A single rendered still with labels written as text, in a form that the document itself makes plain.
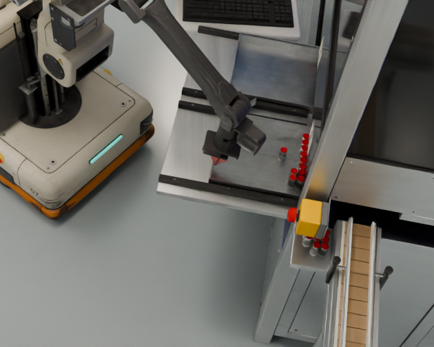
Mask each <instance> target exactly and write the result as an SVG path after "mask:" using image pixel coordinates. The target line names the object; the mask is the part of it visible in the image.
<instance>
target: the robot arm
mask: <svg viewBox="0 0 434 347"><path fill-rule="evenodd" d="M148 1H149V0H118V4H119V6H120V8H121V9H122V10H123V11H124V13H125V14H126V15H127V16H128V17H129V18H130V20H131V21H132V22H133V23H139V22H140V21H144V22H145V23H146V24H147V25H148V26H149V27H150V28H151V29H152V30H153V31H154V32H155V33H156V34H157V36H158V37H159V38H160V39H161V41H162V42H163V43H164V44H165V45H166V46H167V48H168V49H169V51H170V52H171V53H172V54H173V55H174V56H175V57H176V59H177V60H178V61H179V63H180V64H181V65H182V66H183V67H184V68H185V69H186V71H187V72H188V73H189V75H190V76H191V77H192V78H193V79H194V80H195V82H196V83H197V84H198V86H199V87H200V88H201V90H202V91H203V92H204V94H205V96H206V97H207V99H208V101H209V104H210V105H211V106H212V107H213V108H214V109H215V111H214V112H215V113H216V115H217V116H218V117H219V118H220V124H219V127H218V130H217V132H213V131H211V130H207V133H206V137H205V143H204V145H203V153H204V154H207V155H209V156H211V159H212V160H213V162H214V165H217V164H219V163H222V162H226V161H227V159H228V156H231V157H233V158H236V160H238V158H239V155H240V149H241V147H243V148H244V149H246V150H247V151H248V152H250V153H251V154H253V155H254V156H255V155H256V154H257V153H258V151H259V150H260V148H261V147H262V146H263V144H264V143H265V141H266V139H267V138H266V134H265V133H264V132H262V131H261V130H260V129H258V128H257V127H256V126H255V125H253V123H254V122H253V121H252V120H250V119H249V118H247V117H246V115H248V113H249V112H250V111H251V103H250V100H249V99H248V98H247V97H246V96H245V95H244V94H243V93H242V92H241V91H239V92H238V91H237V90H236V88H235V87H234V86H233V85H232V84H230V83H229V82H228V81H227V80H226V79H224V78H223V76H222V75H221V74H220V73H219V72H218V70H217V69H216V68H215V67H214V66H213V65H212V63H211V62H210V61H209V59H208V58H207V57H206V56H205V55H204V54H203V52H202V51H201V50H200V48H199V47H198V46H197V45H196V44H195V42H194V41H193V40H192V38H191V37H190V36H189V35H188V33H187V32H186V31H185V30H184V28H183V27H182V26H181V25H180V23H179V22H178V21H177V20H176V19H175V17H174V16H173V14H172V13H171V12H170V10H169V8H168V7H167V5H166V3H165V0H153V2H151V3H150V4H149V5H148V6H147V7H146V8H145V9H143V8H142V7H143V6H144V5H145V4H146V3H147V2H148Z"/></svg>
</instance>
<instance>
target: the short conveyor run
mask: <svg viewBox="0 0 434 347"><path fill-rule="evenodd" d="M332 231H333V239H332V248H331V265H330V268H329V270H328V272H327V274H326V280H325V282H326V283H327V285H326V293H325V302H324V318H323V327H322V343H321V347H378V324H379V303H380V290H381V289H382V287H383V286H384V284H385V282H386V281H387V280H388V278H389V275H391V274H392V272H393V268H392V267H391V266H387V267H386V268H385V269H384V272H383V273H380V261H381V240H382V228H380V227H377V228H376V222H373V223H372V224H371V227H370V226H366V225H362V224H355V223H353V218H349V219H348V222H345V221H344V220H343V221H341V220H336V223H335V225H334V227H333V230H332Z"/></svg>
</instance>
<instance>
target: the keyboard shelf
mask: <svg viewBox="0 0 434 347"><path fill-rule="evenodd" d="M291 5H292V12H293V23H294V27H293V28H284V27H271V26H259V25H236V24H224V23H201V22H188V21H183V0H176V20H177V21H178V22H179V23H180V25H181V26H182V27H183V28H184V30H185V31H186V32H187V33H188V34H198V26H199V25H200V24H202V25H209V26H213V27H217V28H224V29H228V30H235V31H239V32H246V33H250V34H257V35H261V36H268V37H273V38H277V39H289V40H299V39H300V26H299V19H298V8H297V2H296V0H291Z"/></svg>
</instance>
